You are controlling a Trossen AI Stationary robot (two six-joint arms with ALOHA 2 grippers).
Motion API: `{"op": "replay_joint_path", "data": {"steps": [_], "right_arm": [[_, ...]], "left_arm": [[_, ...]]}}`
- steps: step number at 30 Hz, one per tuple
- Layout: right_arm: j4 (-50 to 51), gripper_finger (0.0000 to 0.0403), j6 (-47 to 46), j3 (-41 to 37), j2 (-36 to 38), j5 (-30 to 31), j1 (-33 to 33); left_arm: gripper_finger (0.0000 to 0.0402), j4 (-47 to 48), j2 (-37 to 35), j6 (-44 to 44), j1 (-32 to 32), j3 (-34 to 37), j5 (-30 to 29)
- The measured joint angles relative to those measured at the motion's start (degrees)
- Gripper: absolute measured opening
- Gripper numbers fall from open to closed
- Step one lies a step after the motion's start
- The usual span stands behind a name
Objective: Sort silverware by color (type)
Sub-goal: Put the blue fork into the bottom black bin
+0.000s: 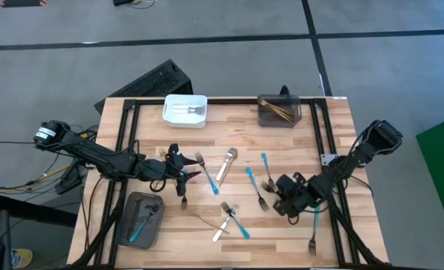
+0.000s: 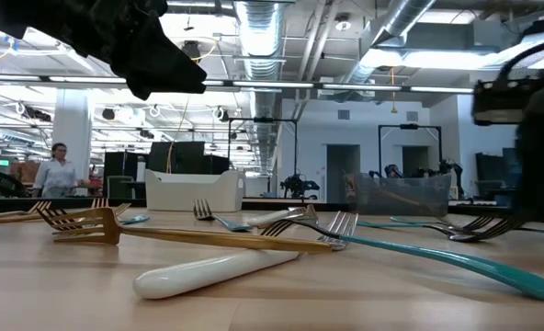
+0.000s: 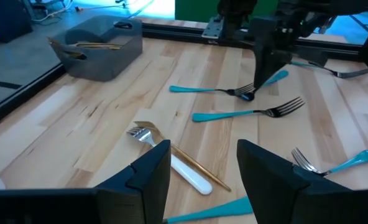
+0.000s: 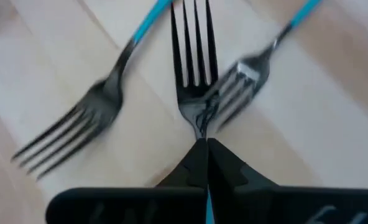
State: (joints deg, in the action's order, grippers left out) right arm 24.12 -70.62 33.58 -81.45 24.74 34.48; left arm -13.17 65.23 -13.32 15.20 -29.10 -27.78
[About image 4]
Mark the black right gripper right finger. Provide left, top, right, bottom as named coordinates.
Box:
left=208, top=139, right=368, bottom=224

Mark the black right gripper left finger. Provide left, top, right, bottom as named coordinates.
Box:
left=45, top=139, right=208, bottom=224

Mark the blue-handled black fork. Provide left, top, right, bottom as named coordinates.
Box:
left=214, top=0, right=323, bottom=131
left=170, top=0, right=219, bottom=224
left=11, top=0, right=174, bottom=181

